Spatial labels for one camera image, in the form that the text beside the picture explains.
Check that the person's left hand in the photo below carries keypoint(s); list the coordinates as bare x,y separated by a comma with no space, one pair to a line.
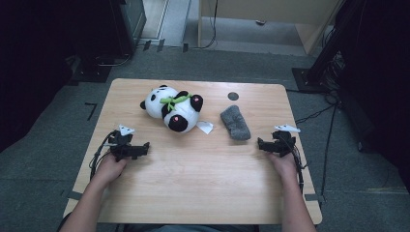
108,172

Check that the person's right hand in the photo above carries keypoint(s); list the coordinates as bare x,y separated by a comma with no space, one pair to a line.
286,167

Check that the light wooden desk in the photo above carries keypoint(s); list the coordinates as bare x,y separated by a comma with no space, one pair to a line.
274,9

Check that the black metal stand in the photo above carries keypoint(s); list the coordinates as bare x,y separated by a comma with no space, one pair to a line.
325,54

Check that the grey knitted sock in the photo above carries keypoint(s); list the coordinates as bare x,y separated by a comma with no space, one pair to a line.
235,124

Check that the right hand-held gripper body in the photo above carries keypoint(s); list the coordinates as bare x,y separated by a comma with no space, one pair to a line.
284,143

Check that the black floor base plate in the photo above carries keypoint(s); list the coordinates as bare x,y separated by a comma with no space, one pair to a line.
92,72

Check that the dark round table grommet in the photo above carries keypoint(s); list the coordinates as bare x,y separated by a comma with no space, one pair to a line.
233,96

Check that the black cabinet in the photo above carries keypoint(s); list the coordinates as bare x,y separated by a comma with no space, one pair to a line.
129,25

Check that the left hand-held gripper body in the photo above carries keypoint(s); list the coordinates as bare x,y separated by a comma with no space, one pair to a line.
121,145

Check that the panda plush toy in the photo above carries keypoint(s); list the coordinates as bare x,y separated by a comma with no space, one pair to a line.
175,109

